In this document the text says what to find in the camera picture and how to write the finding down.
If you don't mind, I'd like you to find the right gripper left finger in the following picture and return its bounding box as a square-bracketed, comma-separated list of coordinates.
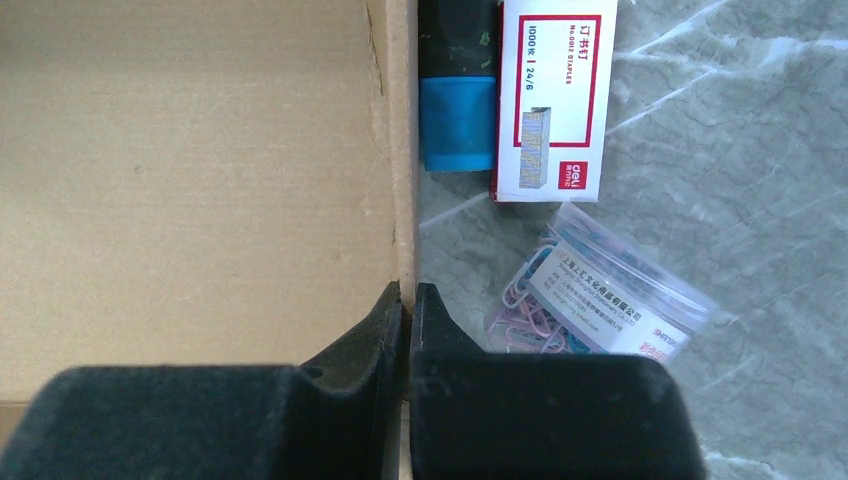
[1, 282, 405, 479]

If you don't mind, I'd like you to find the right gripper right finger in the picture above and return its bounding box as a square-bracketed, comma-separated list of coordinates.
[410, 283, 707, 479]

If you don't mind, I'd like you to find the brown cardboard box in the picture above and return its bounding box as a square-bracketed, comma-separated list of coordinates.
[1, 1, 417, 455]

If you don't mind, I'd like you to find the small red white box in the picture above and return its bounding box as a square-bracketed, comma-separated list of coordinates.
[490, 1, 618, 203]

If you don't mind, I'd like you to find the black blue marker pen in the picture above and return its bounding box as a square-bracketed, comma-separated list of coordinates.
[418, 0, 501, 172]

